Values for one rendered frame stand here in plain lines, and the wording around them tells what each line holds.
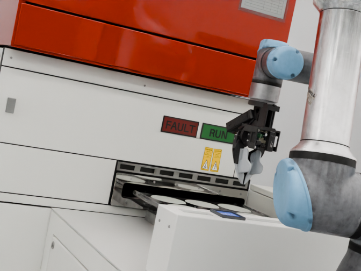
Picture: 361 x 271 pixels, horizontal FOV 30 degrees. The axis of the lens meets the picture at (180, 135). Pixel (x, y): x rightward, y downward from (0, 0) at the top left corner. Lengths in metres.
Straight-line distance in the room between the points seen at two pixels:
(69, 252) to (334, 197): 0.77
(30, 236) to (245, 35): 0.83
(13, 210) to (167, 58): 0.59
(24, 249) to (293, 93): 2.41
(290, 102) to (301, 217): 2.85
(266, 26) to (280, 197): 0.94
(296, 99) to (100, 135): 2.25
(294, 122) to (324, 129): 2.83
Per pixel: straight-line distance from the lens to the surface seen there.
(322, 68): 1.20
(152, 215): 1.90
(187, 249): 1.34
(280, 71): 1.55
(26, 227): 1.88
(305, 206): 1.13
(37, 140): 1.84
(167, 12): 1.88
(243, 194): 2.10
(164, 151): 1.96
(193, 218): 1.32
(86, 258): 1.58
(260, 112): 1.67
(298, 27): 3.98
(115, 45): 1.83
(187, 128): 1.98
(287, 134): 3.98
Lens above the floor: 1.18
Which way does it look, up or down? 3 degrees down
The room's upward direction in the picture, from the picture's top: 12 degrees clockwise
